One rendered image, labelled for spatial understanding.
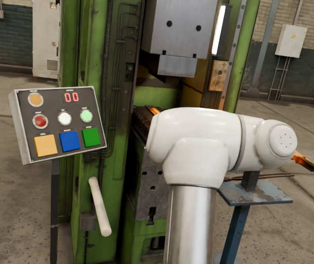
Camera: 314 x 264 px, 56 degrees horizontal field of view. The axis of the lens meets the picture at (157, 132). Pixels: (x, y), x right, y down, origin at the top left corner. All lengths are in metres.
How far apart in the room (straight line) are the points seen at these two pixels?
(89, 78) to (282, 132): 1.08
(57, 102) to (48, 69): 5.62
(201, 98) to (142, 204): 0.69
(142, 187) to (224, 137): 1.02
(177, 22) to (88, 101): 0.54
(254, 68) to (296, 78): 1.30
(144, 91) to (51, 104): 0.86
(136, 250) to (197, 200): 1.27
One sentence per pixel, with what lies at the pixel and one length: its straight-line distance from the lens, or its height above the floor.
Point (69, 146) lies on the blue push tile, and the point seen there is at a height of 0.99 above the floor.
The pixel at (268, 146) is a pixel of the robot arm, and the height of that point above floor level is 1.30.
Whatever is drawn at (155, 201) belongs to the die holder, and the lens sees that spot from 1.67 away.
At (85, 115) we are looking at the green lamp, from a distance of 1.30.
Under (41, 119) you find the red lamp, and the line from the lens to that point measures 1.21.
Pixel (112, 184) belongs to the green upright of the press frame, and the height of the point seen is 0.59.
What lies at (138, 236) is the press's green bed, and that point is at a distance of 1.79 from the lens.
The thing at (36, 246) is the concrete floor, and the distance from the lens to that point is 2.27.
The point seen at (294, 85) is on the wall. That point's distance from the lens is 9.03.
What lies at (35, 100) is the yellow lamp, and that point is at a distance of 1.22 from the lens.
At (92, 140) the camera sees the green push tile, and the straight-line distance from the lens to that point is 1.28.
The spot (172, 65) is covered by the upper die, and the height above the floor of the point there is 1.32.
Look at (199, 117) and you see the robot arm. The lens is 0.63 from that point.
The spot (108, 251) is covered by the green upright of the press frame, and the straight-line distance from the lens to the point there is 2.07.
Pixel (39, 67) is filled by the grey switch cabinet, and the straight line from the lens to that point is 6.92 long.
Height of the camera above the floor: 1.49
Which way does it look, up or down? 20 degrees down
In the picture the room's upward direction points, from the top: 8 degrees clockwise
